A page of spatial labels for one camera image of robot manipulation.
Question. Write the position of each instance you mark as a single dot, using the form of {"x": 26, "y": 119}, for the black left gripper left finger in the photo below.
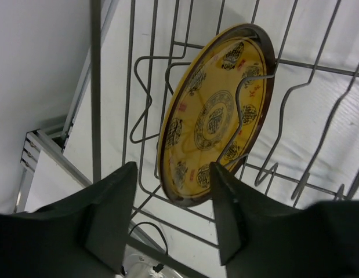
{"x": 82, "y": 235}

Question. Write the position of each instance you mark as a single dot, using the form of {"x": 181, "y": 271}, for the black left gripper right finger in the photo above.
{"x": 261, "y": 237}

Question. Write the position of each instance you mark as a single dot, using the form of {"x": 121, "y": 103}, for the olive brown plate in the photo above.
{"x": 216, "y": 112}

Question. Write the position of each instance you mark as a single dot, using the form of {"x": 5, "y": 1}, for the metal wire dish rack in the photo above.
{"x": 309, "y": 146}

